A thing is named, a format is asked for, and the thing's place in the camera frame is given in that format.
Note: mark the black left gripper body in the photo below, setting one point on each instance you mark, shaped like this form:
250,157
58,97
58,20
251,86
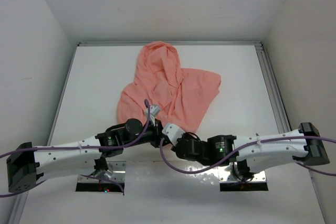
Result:
153,134

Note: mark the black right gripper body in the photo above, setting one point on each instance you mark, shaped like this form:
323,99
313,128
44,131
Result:
187,136

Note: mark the pink hooded zip jacket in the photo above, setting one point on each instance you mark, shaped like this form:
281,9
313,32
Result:
183,94

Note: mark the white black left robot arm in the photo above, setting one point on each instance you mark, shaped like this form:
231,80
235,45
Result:
30,165

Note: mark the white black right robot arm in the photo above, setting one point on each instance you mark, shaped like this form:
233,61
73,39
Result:
250,155

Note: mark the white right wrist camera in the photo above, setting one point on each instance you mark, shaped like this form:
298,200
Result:
173,132

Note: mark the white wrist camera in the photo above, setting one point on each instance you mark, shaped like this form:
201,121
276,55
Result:
173,132
152,112

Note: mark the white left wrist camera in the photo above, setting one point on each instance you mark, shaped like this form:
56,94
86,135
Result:
152,112

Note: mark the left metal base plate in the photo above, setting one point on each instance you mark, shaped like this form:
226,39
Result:
116,172

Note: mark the metal base plate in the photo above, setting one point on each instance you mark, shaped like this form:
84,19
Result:
116,172
230,174

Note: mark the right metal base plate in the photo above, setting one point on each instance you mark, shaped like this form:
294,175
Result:
230,174

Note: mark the aluminium table edge rail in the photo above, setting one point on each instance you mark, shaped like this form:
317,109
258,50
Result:
248,103

